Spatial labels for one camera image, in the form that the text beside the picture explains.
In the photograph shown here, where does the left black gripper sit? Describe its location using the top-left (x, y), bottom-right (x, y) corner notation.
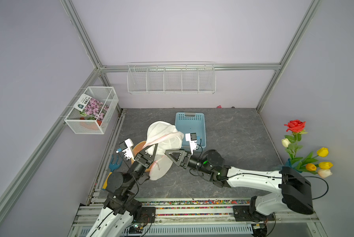
top-left (126, 141), bottom-right (158, 190)

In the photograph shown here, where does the white mesh laundry bag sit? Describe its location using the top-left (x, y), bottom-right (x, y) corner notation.
top-left (144, 121), bottom-right (184, 156)

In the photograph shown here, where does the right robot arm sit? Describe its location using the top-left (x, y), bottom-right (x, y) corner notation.
top-left (165, 149), bottom-right (314, 216)

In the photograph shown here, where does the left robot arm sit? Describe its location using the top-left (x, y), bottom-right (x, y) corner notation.
top-left (87, 144), bottom-right (158, 237)

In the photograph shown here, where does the pink trimmed mesh bag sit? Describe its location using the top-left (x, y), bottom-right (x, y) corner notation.
top-left (149, 155), bottom-right (173, 181)

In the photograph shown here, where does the light blue plastic basket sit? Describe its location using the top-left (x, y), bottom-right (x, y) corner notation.
top-left (175, 112), bottom-right (207, 148)

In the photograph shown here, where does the blue garden fork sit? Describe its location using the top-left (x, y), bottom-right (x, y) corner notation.
top-left (102, 155), bottom-right (123, 190)

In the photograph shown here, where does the purple flower pot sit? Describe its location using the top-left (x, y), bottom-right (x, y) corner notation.
top-left (79, 98), bottom-right (109, 126)

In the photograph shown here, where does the white tulip bud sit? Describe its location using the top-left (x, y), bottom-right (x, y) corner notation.
top-left (281, 138), bottom-right (291, 148)

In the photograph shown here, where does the teal glass vase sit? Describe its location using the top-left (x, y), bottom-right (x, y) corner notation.
top-left (284, 159), bottom-right (295, 168)

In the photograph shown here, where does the red artificial rose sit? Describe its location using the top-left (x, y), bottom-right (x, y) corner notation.
top-left (285, 119), bottom-right (306, 133)

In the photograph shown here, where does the orange tulip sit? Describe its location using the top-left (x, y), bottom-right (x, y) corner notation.
top-left (305, 164), bottom-right (317, 171)

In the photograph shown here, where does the yellow tulip top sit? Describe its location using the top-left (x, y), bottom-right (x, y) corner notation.
top-left (317, 147), bottom-right (329, 158)

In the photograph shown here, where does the yellow tulip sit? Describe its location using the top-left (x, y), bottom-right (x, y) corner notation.
top-left (319, 162), bottom-right (333, 170)
top-left (317, 147), bottom-right (329, 158)

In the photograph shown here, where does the pink white tulip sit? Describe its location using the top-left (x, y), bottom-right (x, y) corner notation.
top-left (317, 169), bottom-right (332, 179)

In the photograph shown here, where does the yellow tulip middle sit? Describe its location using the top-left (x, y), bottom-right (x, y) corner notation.
top-left (319, 162), bottom-right (333, 170)

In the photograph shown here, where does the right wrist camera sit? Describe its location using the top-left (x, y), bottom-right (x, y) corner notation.
top-left (185, 133), bottom-right (198, 154)

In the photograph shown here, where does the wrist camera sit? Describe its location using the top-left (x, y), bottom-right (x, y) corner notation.
top-left (185, 133), bottom-right (198, 154)
top-left (116, 138), bottom-right (134, 160)

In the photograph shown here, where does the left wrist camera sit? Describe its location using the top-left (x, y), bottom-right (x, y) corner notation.
top-left (116, 138), bottom-right (134, 160)

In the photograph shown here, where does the white wire side basket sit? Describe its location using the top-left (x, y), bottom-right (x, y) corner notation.
top-left (64, 87), bottom-right (118, 134)

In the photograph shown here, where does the white wire wall shelf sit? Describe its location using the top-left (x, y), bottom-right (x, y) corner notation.
top-left (127, 62), bottom-right (216, 94)

